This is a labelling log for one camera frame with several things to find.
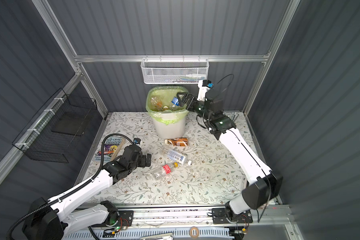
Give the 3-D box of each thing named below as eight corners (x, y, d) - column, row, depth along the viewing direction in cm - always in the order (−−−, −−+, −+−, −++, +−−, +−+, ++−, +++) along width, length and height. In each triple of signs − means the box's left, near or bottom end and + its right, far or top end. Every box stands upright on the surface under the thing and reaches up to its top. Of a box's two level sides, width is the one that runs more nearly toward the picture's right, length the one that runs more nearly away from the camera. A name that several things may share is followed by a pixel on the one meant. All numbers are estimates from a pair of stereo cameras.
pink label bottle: (157, 182, 87) (156, 179, 83) (153, 175, 89) (152, 172, 85) (172, 172, 90) (172, 169, 86) (168, 166, 93) (168, 162, 89)
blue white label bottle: (163, 156, 97) (162, 152, 93) (166, 151, 100) (165, 147, 95) (183, 166, 93) (183, 162, 88) (186, 160, 95) (186, 156, 91)
